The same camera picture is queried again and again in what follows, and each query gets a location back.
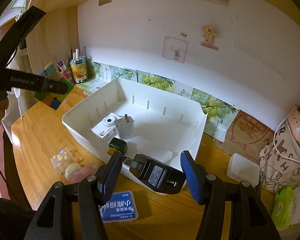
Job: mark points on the pink can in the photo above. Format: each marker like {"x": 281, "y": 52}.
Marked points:
{"x": 66, "y": 76}

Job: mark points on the dark pen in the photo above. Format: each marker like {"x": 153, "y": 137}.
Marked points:
{"x": 71, "y": 53}

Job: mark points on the white flat lid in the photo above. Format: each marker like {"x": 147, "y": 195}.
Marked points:
{"x": 242, "y": 167}

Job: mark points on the green tissue pack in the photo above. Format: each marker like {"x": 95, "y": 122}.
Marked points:
{"x": 285, "y": 207}

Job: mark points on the black power adapter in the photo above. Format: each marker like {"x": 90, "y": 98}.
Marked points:
{"x": 155, "y": 172}

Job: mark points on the white charger plug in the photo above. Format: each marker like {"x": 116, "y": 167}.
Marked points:
{"x": 125, "y": 130}

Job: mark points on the pale photo sleeve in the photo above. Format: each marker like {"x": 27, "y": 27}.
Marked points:
{"x": 175, "y": 50}

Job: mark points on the clear case with stickers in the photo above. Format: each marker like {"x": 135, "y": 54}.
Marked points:
{"x": 62, "y": 160}

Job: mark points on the person's black clothing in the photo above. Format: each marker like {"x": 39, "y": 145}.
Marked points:
{"x": 5, "y": 217}

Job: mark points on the pink plush pouch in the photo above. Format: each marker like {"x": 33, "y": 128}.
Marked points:
{"x": 87, "y": 173}

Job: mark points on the white lace cloth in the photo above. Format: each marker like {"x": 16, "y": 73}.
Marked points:
{"x": 21, "y": 57}

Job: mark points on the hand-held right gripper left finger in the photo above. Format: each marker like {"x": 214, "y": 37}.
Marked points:
{"x": 110, "y": 177}

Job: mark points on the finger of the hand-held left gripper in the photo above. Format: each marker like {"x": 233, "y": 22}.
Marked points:
{"x": 57, "y": 87}

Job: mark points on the colourful puzzle cube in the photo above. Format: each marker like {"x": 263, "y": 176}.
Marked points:
{"x": 50, "y": 99}

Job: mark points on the yellow pony sticker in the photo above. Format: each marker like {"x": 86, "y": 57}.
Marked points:
{"x": 208, "y": 36}

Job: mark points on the white marker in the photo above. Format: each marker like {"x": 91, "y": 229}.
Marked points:
{"x": 77, "y": 54}

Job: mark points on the small white camera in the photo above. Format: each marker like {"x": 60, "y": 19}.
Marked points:
{"x": 105, "y": 130}

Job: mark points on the printed canvas tote bag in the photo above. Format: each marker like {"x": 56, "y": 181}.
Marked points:
{"x": 277, "y": 167}

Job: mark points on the brown cardboard sheet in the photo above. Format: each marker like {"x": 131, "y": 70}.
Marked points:
{"x": 247, "y": 135}

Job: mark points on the small green box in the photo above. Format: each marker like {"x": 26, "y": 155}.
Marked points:
{"x": 118, "y": 145}

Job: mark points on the clear plastic card box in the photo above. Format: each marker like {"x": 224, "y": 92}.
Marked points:
{"x": 120, "y": 208}

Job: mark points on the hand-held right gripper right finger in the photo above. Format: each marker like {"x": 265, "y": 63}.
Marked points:
{"x": 190, "y": 177}

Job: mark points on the white plastic bin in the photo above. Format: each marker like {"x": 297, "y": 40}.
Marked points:
{"x": 152, "y": 130}

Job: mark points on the yellow juice carton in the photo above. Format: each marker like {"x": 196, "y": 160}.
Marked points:
{"x": 78, "y": 71}

